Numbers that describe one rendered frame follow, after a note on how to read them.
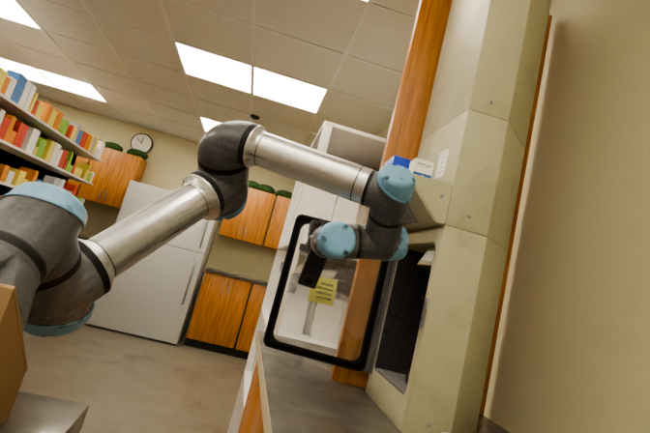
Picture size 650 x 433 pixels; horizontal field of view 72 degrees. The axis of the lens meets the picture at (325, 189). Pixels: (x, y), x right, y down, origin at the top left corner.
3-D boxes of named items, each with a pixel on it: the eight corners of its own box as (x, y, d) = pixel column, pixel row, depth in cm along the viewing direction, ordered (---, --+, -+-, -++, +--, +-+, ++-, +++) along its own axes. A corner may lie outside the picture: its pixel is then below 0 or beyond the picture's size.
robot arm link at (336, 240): (360, 260, 90) (318, 258, 89) (348, 259, 101) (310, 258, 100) (361, 220, 92) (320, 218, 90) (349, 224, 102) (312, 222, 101)
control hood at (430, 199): (399, 232, 138) (406, 201, 140) (445, 224, 106) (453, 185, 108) (364, 222, 137) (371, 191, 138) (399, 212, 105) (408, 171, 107)
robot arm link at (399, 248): (417, 230, 91) (364, 227, 89) (403, 269, 97) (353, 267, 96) (407, 206, 97) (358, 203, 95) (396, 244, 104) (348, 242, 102)
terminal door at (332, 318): (364, 373, 128) (395, 237, 136) (261, 345, 130) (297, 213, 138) (364, 372, 129) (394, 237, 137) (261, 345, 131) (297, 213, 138)
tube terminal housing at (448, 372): (445, 410, 132) (491, 162, 147) (507, 457, 100) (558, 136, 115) (365, 391, 129) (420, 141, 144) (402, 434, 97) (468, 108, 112)
